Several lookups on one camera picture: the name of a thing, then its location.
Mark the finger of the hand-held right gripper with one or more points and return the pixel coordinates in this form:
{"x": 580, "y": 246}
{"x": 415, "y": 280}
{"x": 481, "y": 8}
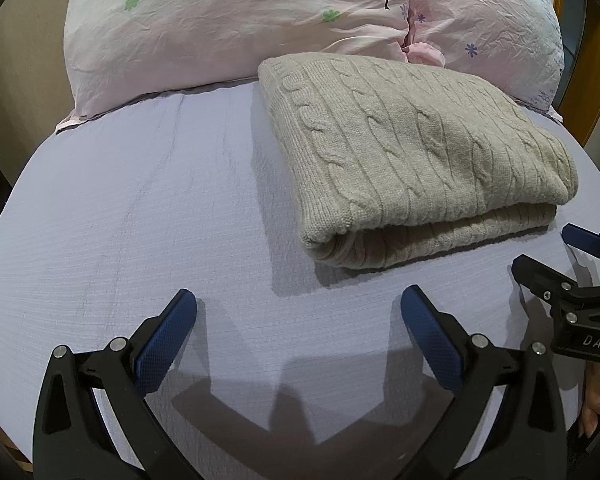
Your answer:
{"x": 582, "y": 240}
{"x": 540, "y": 275}

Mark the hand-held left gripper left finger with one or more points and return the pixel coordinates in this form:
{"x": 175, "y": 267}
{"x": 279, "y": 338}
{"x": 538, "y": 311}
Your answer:
{"x": 162, "y": 345}

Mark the person's right hand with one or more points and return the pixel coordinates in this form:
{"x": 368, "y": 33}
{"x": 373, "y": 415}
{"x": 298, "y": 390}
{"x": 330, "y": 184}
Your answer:
{"x": 593, "y": 400}

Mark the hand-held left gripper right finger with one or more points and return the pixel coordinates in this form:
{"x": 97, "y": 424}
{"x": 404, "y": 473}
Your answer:
{"x": 430, "y": 340}

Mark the lavender bed sheet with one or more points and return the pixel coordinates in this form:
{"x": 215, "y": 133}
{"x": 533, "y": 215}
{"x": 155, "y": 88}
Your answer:
{"x": 130, "y": 220}

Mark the pink floral pillow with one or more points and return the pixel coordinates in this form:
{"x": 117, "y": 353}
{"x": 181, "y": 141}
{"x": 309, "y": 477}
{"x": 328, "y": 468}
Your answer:
{"x": 220, "y": 25}
{"x": 490, "y": 20}

